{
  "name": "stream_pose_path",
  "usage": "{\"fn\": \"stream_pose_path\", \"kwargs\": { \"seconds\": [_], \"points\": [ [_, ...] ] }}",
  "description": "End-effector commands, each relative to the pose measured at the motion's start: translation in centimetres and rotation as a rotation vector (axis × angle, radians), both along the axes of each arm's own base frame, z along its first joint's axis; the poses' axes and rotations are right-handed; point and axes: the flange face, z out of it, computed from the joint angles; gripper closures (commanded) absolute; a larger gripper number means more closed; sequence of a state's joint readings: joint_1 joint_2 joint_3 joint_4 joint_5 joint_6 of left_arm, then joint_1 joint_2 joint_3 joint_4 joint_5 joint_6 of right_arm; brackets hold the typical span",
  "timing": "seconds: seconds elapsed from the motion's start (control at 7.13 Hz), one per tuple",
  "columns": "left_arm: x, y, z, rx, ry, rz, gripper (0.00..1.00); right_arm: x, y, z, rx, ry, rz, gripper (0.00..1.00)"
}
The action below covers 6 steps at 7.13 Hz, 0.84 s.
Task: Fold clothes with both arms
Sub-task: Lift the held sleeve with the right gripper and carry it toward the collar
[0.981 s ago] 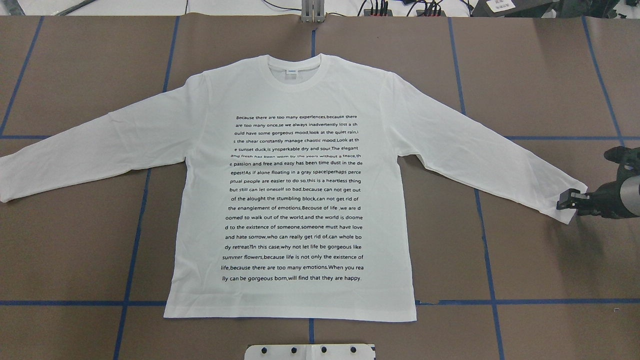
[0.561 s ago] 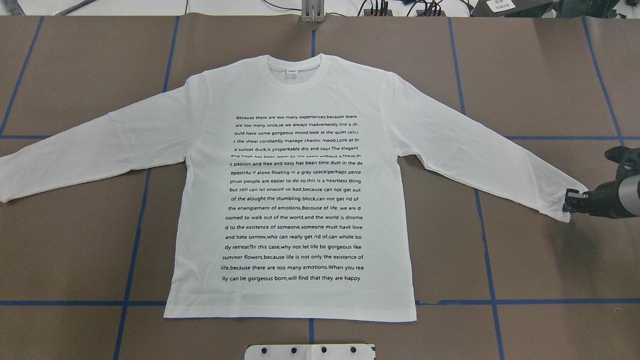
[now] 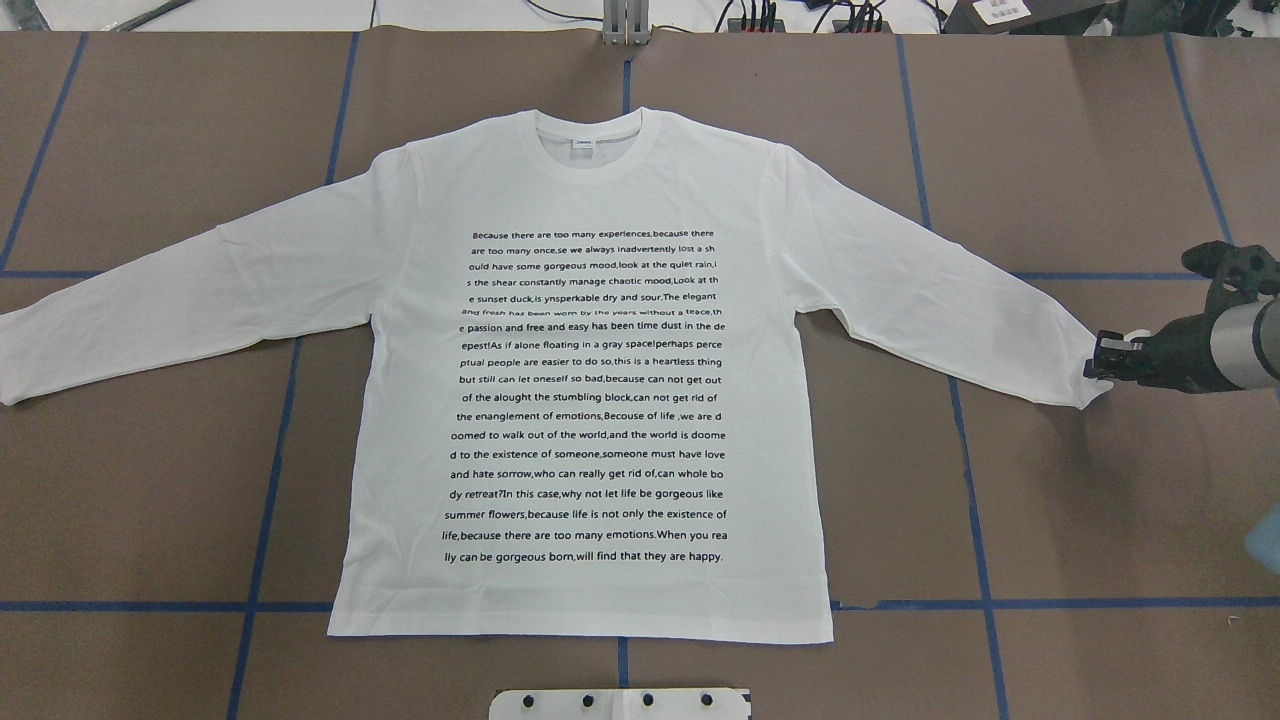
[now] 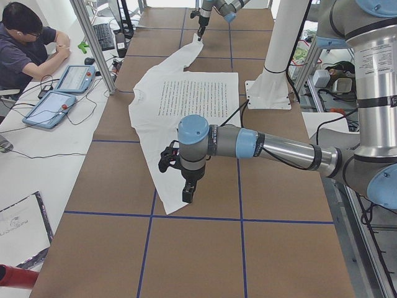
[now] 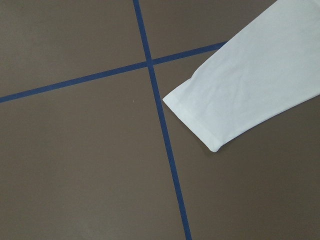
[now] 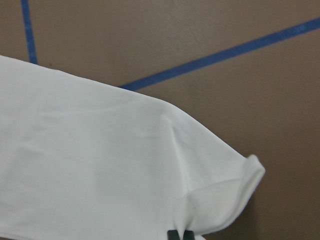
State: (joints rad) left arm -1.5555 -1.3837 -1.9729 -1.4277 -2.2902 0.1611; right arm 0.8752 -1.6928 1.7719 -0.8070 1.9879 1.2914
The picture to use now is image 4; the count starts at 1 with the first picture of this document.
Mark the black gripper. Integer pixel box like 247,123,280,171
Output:
182,178,197,203
197,14,208,41

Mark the white long-sleeve printed shirt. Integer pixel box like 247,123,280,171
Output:
128,35,239,214

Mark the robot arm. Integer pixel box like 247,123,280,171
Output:
190,0,250,41
176,1,396,209

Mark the black computer keyboard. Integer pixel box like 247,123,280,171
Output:
92,23,115,51

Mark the black computer mouse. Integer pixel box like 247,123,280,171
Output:
84,57,95,65

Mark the green plastic object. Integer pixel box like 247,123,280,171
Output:
78,42,89,54

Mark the upper blue teach pendant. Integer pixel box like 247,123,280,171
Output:
55,65,96,94

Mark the blue teach pendant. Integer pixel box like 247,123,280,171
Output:
22,91,77,129
55,65,96,94

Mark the lower blue teach pendant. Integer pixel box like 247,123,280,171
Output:
22,91,77,129

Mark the seated person in dark shirt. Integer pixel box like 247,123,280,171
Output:
1,2,70,91

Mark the red object at edge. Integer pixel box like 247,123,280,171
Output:
1,264,39,289

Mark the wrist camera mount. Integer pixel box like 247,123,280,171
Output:
158,140,181,173

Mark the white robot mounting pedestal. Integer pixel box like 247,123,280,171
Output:
246,0,311,110

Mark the aluminium frame post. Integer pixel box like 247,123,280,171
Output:
70,0,115,95

